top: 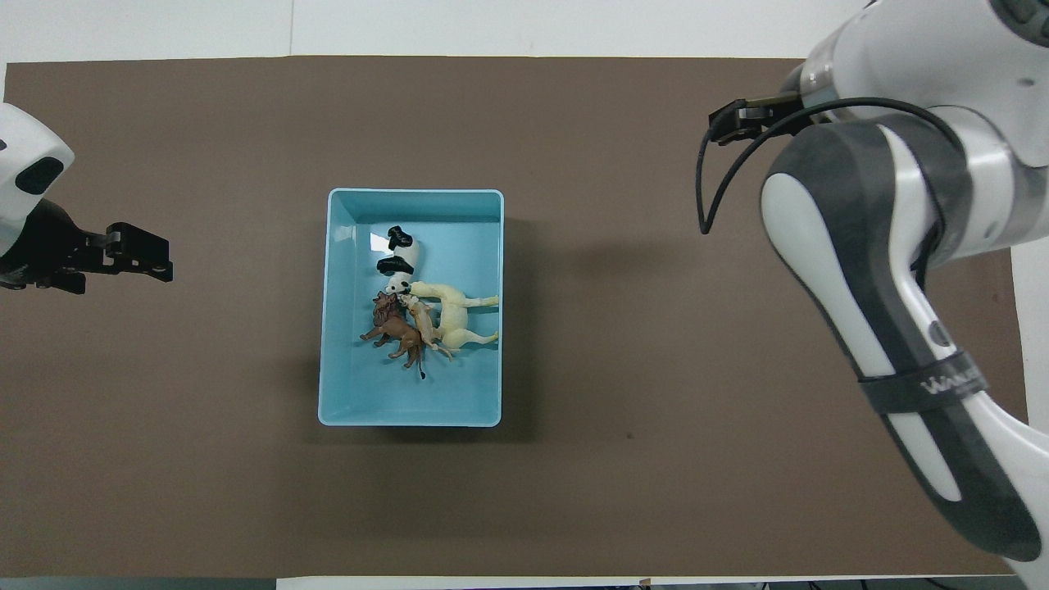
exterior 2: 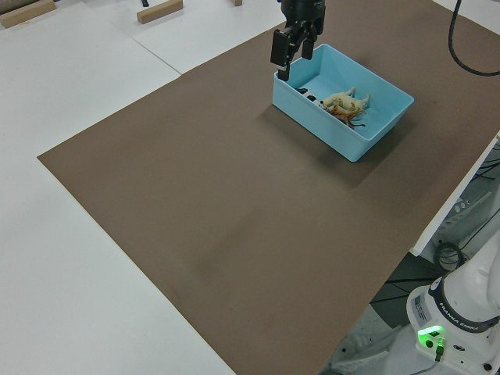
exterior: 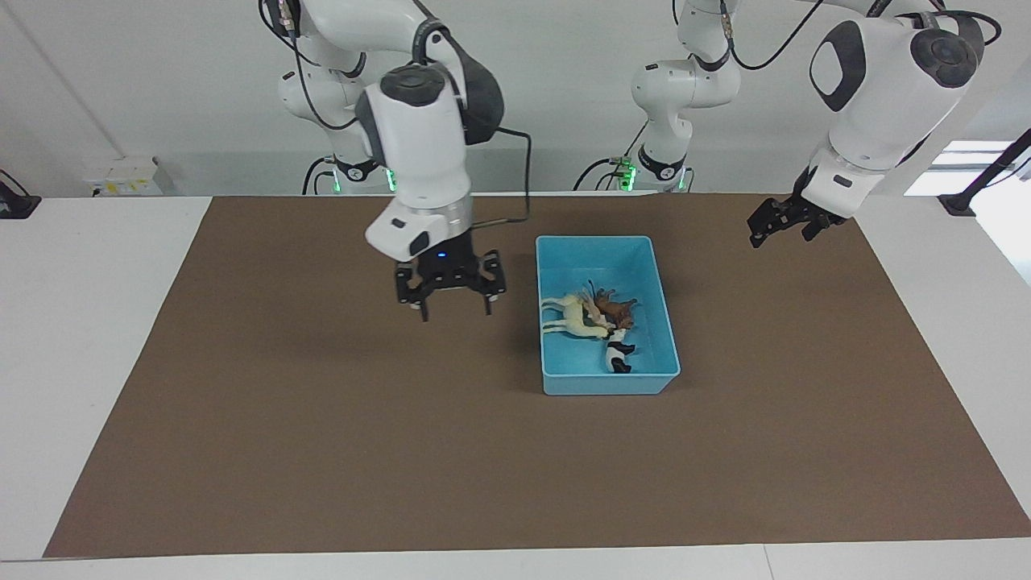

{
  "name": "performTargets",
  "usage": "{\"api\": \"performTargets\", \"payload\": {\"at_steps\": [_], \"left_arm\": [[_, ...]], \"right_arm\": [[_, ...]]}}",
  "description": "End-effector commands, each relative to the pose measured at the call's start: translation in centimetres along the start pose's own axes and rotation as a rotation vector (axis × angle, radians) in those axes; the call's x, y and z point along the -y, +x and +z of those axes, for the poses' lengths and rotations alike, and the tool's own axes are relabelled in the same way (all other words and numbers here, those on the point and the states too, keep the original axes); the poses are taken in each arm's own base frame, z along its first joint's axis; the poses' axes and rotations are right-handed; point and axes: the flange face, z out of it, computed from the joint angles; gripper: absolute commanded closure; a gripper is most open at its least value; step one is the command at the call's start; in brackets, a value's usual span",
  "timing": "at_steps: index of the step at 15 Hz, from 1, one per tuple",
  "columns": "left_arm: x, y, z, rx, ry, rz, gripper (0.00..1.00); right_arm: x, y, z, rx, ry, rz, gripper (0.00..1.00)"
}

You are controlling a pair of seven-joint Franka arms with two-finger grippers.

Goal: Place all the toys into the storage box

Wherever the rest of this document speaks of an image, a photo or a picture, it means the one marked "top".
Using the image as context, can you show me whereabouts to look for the cream horse toy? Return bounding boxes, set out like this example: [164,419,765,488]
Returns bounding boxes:
[407,280,501,356]

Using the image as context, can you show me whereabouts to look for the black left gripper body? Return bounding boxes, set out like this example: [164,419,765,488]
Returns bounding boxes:
[0,199,109,295]

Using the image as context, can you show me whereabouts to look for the brown table mat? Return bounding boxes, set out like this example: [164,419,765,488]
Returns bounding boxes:
[0,55,1030,579]

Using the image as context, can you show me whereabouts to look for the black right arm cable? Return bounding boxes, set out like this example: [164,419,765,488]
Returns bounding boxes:
[696,97,970,236]

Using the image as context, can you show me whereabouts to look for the brown lion toy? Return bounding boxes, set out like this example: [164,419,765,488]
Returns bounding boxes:
[358,290,429,380]

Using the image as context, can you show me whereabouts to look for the blue plastic storage box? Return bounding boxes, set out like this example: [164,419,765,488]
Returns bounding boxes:
[317,188,505,429]

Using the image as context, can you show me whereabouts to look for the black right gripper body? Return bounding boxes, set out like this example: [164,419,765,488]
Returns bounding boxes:
[758,90,822,125]

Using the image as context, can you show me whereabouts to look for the black white panda toy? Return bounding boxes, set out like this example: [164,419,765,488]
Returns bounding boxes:
[375,225,422,298]

